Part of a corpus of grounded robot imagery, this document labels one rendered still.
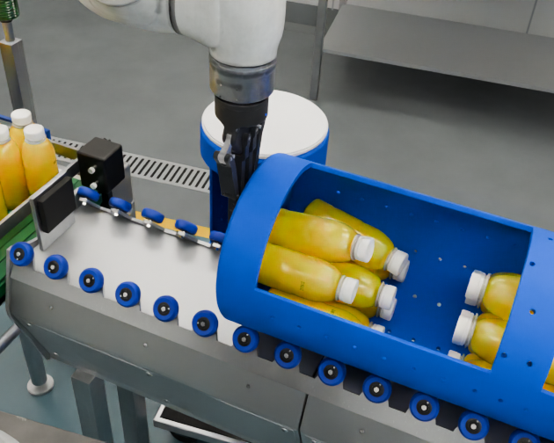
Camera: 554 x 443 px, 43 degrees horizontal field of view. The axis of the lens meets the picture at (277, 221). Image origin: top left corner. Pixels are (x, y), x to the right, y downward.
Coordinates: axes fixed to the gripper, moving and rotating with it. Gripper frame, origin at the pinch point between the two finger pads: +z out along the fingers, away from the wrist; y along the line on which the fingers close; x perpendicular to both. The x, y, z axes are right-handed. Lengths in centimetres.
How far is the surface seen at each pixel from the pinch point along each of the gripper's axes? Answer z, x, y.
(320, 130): 12.3, -2.6, -46.1
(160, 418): 101, -31, -20
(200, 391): 33.3, -0.7, 11.6
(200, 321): 19.1, -2.3, 8.5
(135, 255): 23.3, -23.2, -4.1
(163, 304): 18.7, -9.5, 8.3
